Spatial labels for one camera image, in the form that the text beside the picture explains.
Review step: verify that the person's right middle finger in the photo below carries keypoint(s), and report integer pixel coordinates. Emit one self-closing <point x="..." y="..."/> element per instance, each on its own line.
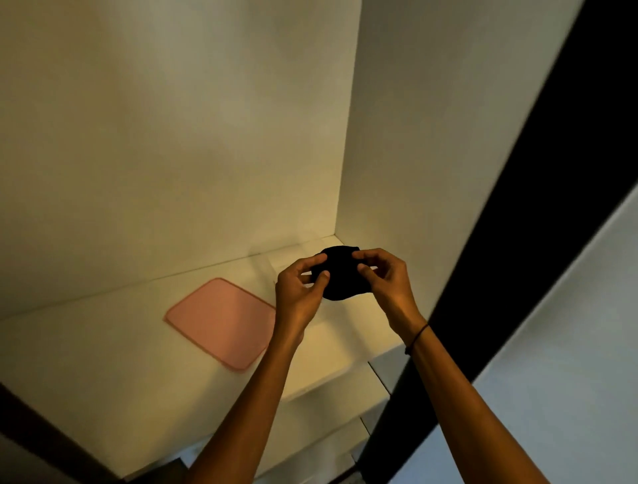
<point x="383" y="272"/>

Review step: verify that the person's left hand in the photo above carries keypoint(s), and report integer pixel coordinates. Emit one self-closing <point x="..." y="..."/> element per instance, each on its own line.
<point x="291" y="301"/>

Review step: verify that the pink square cloth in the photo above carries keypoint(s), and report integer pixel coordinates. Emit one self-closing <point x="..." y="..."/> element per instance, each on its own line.
<point x="222" y="322"/>

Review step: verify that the black cloth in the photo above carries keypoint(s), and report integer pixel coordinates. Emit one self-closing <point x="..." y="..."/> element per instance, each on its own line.
<point x="341" y="277"/>

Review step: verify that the person's left thumb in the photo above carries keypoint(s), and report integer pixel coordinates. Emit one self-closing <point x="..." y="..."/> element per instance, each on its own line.
<point x="319" y="282"/>

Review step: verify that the person's right thumb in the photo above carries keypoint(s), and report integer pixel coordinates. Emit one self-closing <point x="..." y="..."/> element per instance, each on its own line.
<point x="367" y="277"/>

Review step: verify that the black wrist band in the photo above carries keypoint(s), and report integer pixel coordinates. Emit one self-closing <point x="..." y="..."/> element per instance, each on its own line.
<point x="416" y="339"/>

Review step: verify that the person's right hand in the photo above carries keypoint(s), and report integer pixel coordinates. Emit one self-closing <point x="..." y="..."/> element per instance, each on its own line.
<point x="393" y="294"/>

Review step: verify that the person's right forearm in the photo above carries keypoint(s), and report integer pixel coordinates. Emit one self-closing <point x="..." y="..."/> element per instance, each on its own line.
<point x="466" y="414"/>

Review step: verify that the person's left forearm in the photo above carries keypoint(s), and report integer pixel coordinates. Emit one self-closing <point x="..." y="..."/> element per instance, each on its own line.
<point x="244" y="419"/>

